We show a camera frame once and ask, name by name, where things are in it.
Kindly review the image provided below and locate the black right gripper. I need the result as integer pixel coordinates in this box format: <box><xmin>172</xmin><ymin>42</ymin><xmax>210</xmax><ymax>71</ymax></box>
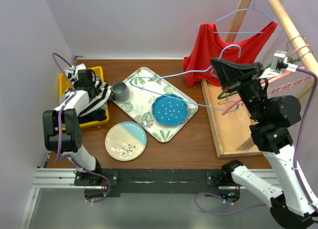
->
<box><xmin>211</xmin><ymin>57</ymin><xmax>268</xmax><ymax>121</ymax></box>

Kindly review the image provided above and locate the black white striped tank top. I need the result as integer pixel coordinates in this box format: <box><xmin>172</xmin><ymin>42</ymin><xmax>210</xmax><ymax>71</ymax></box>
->
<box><xmin>55</xmin><ymin>67</ymin><xmax>111</xmax><ymax>117</ymax></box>

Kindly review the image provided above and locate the blue wire hanger front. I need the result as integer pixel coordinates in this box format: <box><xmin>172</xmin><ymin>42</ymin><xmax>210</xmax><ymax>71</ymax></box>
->
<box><xmin>130</xmin><ymin>45</ymin><xmax>241</xmax><ymax>113</ymax></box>

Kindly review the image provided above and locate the blue wire hanger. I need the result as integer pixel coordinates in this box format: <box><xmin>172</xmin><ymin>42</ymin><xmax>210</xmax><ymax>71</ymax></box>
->
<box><xmin>130</xmin><ymin>45</ymin><xmax>241</xmax><ymax>113</ymax></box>
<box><xmin>195</xmin><ymin>0</ymin><xmax>283</xmax><ymax>36</ymax></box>

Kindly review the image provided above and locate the red tank top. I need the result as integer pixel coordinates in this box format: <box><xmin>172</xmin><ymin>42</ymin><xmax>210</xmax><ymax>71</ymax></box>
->
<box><xmin>182</xmin><ymin>21</ymin><xmax>278</xmax><ymax>87</ymax></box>

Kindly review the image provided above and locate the navy maroon-trimmed tank top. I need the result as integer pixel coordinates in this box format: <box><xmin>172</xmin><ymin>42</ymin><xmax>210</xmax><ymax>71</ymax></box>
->
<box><xmin>78</xmin><ymin>109</ymin><xmax>107</xmax><ymax>124</ymax></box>

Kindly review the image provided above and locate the thick pink plastic hanger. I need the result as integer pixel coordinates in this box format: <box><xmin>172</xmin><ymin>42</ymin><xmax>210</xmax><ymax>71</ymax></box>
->
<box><xmin>221</xmin><ymin>71</ymin><xmax>310</xmax><ymax>116</ymax></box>

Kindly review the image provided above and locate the thin pink wire hanger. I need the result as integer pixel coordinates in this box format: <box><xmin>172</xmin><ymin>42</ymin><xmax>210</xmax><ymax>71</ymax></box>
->
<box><xmin>285</xmin><ymin>35</ymin><xmax>311</xmax><ymax>60</ymax></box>

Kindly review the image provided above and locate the green plastic hanger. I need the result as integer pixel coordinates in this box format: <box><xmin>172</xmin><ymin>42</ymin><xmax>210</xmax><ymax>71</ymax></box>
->
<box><xmin>217</xmin><ymin>56</ymin><xmax>301</xmax><ymax>100</ymax></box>

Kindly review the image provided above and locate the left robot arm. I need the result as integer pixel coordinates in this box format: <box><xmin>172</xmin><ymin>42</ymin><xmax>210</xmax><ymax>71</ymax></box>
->
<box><xmin>42</xmin><ymin>69</ymin><xmax>103</xmax><ymax>185</ymax></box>

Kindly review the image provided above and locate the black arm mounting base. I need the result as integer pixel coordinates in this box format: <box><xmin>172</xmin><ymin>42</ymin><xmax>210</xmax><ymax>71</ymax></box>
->
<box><xmin>74</xmin><ymin>168</ymin><xmax>236</xmax><ymax>199</ymax></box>

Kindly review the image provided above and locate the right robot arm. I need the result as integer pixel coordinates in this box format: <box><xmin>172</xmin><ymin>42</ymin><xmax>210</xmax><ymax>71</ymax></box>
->
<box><xmin>210</xmin><ymin>58</ymin><xmax>318</xmax><ymax>229</ymax></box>

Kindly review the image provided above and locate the yellow plastic bin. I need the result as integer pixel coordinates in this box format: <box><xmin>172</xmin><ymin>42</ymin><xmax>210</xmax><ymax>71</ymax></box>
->
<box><xmin>59</xmin><ymin>67</ymin><xmax>109</xmax><ymax>129</ymax></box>

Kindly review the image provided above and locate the grey ceramic mug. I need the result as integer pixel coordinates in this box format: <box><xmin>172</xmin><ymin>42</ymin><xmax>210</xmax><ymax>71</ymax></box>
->
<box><xmin>110</xmin><ymin>81</ymin><xmax>130</xmax><ymax>102</ymax></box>

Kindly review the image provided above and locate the cream and blue plate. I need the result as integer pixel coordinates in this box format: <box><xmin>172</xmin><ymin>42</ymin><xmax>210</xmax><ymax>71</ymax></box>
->
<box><xmin>105</xmin><ymin>122</ymin><xmax>147</xmax><ymax>161</ymax></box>

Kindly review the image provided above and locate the blue dotted plate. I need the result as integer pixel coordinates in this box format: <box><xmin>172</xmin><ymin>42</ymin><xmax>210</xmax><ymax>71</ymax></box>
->
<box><xmin>152</xmin><ymin>94</ymin><xmax>189</xmax><ymax>126</ymax></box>

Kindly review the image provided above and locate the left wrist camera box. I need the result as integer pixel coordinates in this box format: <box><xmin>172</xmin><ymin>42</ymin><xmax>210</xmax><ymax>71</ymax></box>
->
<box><xmin>65</xmin><ymin>64</ymin><xmax>86</xmax><ymax>78</ymax></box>

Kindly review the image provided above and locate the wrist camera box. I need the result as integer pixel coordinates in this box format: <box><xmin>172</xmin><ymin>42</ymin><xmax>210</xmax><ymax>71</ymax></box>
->
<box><xmin>65</xmin><ymin>64</ymin><xmax>86</xmax><ymax>78</ymax></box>
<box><xmin>258</xmin><ymin>51</ymin><xmax>298</xmax><ymax>79</ymax></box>

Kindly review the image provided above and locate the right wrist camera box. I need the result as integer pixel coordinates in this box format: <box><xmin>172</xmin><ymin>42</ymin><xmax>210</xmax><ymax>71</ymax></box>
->
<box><xmin>258</xmin><ymin>51</ymin><xmax>298</xmax><ymax>79</ymax></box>

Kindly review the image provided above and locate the wooden clothes rack frame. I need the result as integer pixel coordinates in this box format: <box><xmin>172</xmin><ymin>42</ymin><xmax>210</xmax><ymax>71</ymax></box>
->
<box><xmin>201</xmin><ymin>0</ymin><xmax>318</xmax><ymax>158</ymax></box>

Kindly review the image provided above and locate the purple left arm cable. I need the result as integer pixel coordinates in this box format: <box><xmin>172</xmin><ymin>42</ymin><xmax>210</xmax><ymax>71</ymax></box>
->
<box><xmin>52</xmin><ymin>52</ymin><xmax>78</xmax><ymax>163</ymax></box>

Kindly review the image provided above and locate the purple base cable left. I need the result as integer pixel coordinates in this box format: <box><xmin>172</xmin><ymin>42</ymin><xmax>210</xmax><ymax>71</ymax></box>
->
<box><xmin>72</xmin><ymin>159</ymin><xmax>111</xmax><ymax>204</ymax></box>

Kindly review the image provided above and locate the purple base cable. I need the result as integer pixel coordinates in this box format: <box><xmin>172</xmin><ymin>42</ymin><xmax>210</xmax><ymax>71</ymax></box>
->
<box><xmin>194</xmin><ymin>192</ymin><xmax>266</xmax><ymax>217</ymax></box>
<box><xmin>72</xmin><ymin>159</ymin><xmax>111</xmax><ymax>204</ymax></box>

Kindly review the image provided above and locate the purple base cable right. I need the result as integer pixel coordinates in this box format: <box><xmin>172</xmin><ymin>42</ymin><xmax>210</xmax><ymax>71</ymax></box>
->
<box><xmin>194</xmin><ymin>192</ymin><xmax>266</xmax><ymax>217</ymax></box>

